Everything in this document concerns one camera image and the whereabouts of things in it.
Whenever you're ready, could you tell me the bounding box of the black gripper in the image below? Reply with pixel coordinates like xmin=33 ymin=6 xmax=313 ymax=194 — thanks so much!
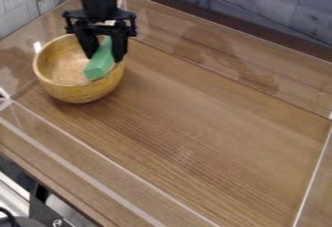
xmin=61 ymin=9 xmax=137 ymax=63

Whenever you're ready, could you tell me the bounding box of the wooden bowl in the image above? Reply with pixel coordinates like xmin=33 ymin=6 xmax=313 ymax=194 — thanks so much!
xmin=32 ymin=34 xmax=125 ymax=104

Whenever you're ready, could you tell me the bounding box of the green stick block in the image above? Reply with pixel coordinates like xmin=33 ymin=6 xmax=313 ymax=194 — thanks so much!
xmin=84 ymin=37 xmax=113 ymax=81

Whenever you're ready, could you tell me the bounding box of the clear acrylic corner bracket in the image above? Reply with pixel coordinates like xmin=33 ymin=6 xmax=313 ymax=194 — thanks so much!
xmin=116 ymin=0 xmax=127 ymax=11

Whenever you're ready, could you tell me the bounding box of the clear acrylic left bracket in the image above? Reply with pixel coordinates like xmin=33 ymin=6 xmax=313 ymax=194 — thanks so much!
xmin=0 ymin=87 xmax=12 ymax=112

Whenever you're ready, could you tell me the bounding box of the black table leg frame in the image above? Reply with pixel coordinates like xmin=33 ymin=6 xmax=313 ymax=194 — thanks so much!
xmin=28 ymin=183 xmax=73 ymax=227

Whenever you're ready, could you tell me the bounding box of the black cable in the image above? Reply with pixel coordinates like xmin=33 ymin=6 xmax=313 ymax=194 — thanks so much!
xmin=0 ymin=206 xmax=21 ymax=227

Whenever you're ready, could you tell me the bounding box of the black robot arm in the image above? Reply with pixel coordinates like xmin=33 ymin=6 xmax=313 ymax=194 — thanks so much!
xmin=61 ymin=0 xmax=137 ymax=63

